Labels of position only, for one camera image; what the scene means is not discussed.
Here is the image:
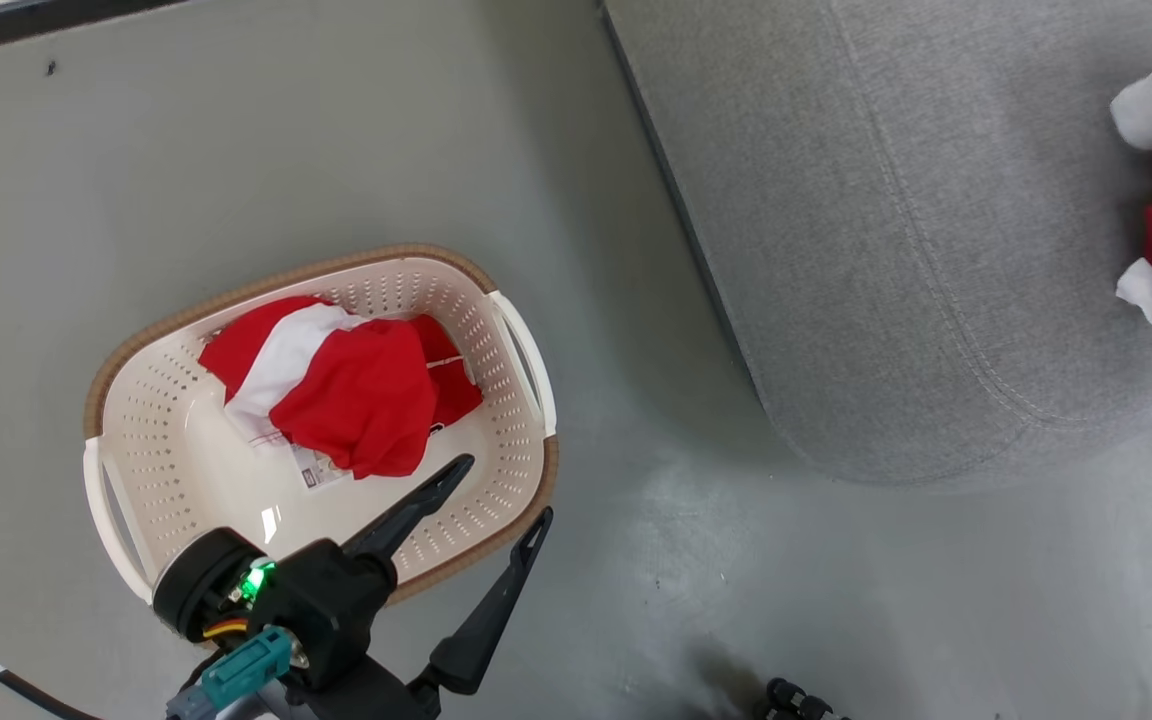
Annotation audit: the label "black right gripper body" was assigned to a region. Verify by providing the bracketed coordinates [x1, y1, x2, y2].
[153, 528, 437, 720]

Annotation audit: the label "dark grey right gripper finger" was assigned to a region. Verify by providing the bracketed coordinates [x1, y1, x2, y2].
[426, 506, 555, 697]
[341, 454, 477, 591]

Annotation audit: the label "grey fabric sofa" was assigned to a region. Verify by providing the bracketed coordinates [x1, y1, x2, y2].
[601, 0, 1152, 488]

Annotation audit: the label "cream perforated laundry basket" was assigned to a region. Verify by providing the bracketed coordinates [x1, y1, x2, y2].
[83, 243, 560, 606]

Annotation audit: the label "teal cable connector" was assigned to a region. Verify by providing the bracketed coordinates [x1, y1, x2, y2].
[171, 625, 309, 720]

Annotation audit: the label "black ribbed cable conduit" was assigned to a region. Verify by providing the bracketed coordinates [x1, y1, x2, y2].
[754, 677, 849, 720]

